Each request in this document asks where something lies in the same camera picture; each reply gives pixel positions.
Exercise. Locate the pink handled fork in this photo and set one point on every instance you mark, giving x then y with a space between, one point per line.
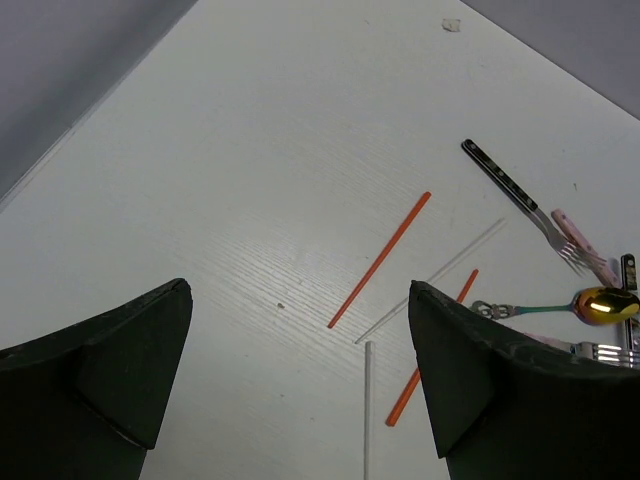
603 353

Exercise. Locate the white chopstick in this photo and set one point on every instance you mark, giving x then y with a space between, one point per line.
369 381
443 271

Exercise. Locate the orange chopstick near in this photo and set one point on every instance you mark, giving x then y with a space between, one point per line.
414 380

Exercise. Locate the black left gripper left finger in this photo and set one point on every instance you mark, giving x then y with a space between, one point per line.
88 401

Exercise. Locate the orange chopstick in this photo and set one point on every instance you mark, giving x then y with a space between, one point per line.
414 380
384 253

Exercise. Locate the small paper scrap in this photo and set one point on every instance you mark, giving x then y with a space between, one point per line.
451 25

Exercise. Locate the black handled fork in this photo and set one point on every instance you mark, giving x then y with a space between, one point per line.
577 257

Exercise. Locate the iridescent gold spoon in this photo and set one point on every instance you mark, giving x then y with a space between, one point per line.
595 306

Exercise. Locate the orange chopstick far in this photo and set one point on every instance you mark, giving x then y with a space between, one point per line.
384 253

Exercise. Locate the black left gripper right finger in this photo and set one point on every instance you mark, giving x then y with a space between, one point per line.
503 405

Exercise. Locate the pink handled spoon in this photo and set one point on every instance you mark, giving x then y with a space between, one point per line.
585 245

